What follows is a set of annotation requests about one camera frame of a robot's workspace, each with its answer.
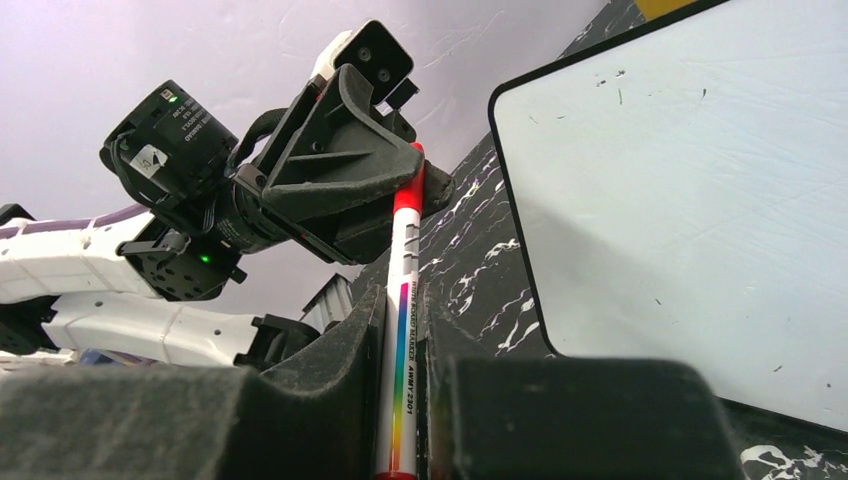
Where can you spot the black framed whiteboard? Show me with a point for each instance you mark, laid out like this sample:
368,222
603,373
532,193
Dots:
680,192

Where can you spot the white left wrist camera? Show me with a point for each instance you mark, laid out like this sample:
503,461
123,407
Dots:
376,54

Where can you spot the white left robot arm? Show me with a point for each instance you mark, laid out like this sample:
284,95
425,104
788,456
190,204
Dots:
130,281

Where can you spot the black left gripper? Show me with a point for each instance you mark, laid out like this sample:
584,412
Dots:
305,179

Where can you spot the white whiteboard marker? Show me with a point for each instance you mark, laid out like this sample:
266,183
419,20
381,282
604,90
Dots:
396,448

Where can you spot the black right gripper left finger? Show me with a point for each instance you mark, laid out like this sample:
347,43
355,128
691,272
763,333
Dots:
311,416

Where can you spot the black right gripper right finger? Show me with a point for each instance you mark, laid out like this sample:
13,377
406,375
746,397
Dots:
490,417

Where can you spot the red marker cap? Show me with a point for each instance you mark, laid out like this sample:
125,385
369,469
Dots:
410,195

